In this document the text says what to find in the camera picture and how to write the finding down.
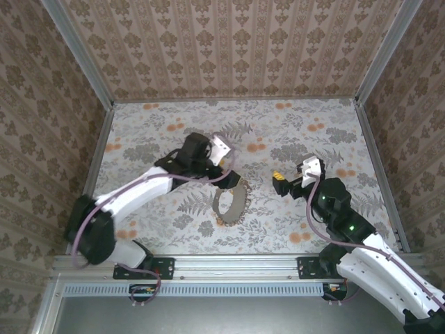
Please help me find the aluminium frame side rail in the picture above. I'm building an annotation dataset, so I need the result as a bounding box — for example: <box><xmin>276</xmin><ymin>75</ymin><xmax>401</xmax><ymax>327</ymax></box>
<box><xmin>64</xmin><ymin>106</ymin><xmax>115</xmax><ymax>257</ymax></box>
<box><xmin>353</xmin><ymin>100</ymin><xmax>411</xmax><ymax>253</ymax></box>

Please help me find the aluminium outer frame bar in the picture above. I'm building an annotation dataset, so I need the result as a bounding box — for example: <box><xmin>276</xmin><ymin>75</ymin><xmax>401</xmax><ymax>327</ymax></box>
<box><xmin>27</xmin><ymin>278</ymin><xmax>65</xmax><ymax>334</ymax></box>

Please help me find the grey slotted cable duct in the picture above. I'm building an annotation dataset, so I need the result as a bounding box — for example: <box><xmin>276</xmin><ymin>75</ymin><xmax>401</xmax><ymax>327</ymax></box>
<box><xmin>62</xmin><ymin>281</ymin><xmax>330</xmax><ymax>297</ymax></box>

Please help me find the black connector board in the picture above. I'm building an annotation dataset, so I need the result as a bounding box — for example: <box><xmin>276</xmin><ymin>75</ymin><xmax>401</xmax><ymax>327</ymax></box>
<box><xmin>130</xmin><ymin>284</ymin><xmax>157</xmax><ymax>297</ymax></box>
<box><xmin>322</xmin><ymin>283</ymin><xmax>348</xmax><ymax>301</ymax></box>

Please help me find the metal keys and keyring bunch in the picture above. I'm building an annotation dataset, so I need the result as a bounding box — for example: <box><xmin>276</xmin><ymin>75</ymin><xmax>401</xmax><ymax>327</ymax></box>
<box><xmin>211</xmin><ymin>179</ymin><xmax>254</xmax><ymax>228</ymax></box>

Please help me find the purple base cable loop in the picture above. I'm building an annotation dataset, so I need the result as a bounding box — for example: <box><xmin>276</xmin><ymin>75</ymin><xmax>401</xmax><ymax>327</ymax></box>
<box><xmin>323</xmin><ymin>283</ymin><xmax>362</xmax><ymax>304</ymax></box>
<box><xmin>130</xmin><ymin>274</ymin><xmax>163</xmax><ymax>308</ymax></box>

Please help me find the thin aluminium frame back rail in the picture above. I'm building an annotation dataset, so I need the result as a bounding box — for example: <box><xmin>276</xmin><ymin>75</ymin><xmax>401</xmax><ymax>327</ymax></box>
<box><xmin>111</xmin><ymin>95</ymin><xmax>359</xmax><ymax>104</ymax></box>

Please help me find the aluminium frame post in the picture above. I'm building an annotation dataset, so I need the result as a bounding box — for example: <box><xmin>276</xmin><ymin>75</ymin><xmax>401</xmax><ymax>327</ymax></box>
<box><xmin>354</xmin><ymin>0</ymin><xmax>424</xmax><ymax>105</ymax></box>
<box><xmin>40</xmin><ymin>0</ymin><xmax>115</xmax><ymax>111</ymax></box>

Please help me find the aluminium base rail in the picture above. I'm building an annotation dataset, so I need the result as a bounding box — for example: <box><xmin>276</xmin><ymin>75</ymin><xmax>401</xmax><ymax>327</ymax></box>
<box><xmin>51</xmin><ymin>254</ymin><xmax>426</xmax><ymax>282</ymax></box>

